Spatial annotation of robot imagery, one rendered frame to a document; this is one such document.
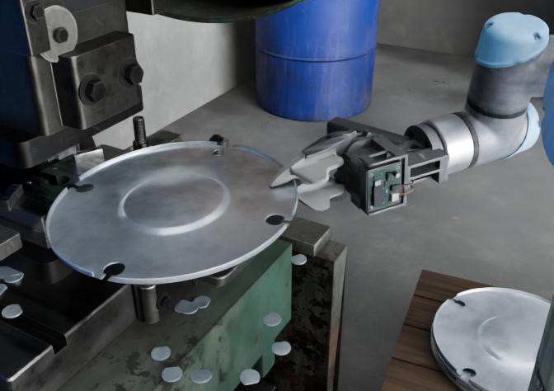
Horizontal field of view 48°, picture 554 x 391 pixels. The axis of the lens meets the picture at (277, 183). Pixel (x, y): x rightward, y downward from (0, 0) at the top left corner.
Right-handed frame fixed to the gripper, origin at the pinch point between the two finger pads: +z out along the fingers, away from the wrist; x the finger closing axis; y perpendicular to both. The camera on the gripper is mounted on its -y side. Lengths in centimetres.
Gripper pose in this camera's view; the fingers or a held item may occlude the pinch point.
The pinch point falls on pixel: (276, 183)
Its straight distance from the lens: 75.1
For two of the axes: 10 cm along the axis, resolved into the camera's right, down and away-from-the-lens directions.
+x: 0.7, 8.6, 5.1
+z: -9.2, 2.6, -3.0
